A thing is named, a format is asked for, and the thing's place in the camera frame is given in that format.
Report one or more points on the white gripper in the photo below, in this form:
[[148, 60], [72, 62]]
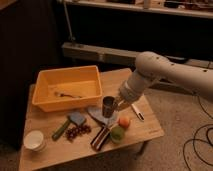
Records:
[[122, 102]]

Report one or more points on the metal cup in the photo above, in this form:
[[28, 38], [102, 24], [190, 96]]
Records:
[[107, 106]]

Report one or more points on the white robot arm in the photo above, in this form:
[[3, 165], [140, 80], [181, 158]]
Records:
[[151, 67]]

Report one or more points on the fork in tray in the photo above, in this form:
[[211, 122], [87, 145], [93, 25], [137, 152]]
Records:
[[65, 95]]

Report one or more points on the yellow plastic tray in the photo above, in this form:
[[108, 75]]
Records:
[[81, 81]]

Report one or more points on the orange fruit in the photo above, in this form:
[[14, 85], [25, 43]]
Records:
[[124, 121]]

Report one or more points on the grey cloth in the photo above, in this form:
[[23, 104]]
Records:
[[96, 114]]

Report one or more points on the green plastic cup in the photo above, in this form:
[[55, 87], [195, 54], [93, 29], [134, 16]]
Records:
[[117, 134]]

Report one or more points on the grey metal shelf beam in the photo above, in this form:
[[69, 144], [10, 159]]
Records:
[[118, 56]]

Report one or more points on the blue sponge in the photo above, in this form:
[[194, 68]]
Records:
[[77, 118]]

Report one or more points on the bunch of red grapes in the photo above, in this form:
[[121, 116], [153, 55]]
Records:
[[72, 133]]

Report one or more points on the green cucumber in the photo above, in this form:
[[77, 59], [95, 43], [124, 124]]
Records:
[[58, 133]]

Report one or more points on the wooden table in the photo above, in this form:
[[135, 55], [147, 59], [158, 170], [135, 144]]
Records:
[[62, 150]]

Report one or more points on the white paper cup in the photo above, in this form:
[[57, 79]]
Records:
[[34, 141]]

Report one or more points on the upper shelf with clutter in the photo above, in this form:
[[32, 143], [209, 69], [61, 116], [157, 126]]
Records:
[[146, 7]]

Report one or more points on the white handled utensil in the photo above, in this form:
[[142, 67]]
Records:
[[137, 112]]

